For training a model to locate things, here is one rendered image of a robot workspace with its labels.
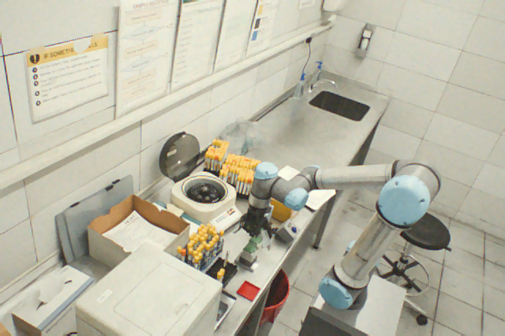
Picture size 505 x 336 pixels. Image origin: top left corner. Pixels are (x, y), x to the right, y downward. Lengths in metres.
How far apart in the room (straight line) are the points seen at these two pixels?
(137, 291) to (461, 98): 3.03
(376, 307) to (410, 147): 2.38
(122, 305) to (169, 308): 0.12
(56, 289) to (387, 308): 1.14
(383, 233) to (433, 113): 2.60
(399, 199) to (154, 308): 0.68
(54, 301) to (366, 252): 0.97
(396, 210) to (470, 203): 2.94
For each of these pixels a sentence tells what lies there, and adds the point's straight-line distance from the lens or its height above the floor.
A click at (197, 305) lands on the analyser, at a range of 1.13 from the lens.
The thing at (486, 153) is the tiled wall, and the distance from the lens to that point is 3.82.
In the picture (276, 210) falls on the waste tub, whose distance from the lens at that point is 1.86.
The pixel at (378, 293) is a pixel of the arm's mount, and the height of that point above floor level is 0.92.
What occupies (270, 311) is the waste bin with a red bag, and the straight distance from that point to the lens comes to 2.14.
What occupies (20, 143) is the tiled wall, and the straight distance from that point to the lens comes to 1.31.
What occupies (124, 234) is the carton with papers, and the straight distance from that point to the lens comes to 1.64.
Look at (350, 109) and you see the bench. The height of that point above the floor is 0.80.
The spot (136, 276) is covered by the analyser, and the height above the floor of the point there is 1.17.
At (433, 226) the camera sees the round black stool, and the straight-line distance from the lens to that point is 2.67.
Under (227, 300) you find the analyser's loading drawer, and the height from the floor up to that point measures 0.91.
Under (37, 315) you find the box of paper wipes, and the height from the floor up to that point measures 0.93.
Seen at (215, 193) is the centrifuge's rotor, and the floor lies 0.98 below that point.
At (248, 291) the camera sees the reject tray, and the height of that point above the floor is 0.88.
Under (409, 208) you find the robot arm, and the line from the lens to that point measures 1.10.
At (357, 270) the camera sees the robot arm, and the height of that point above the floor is 1.21.
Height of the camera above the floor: 2.07
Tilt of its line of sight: 33 degrees down
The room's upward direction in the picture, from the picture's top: 11 degrees clockwise
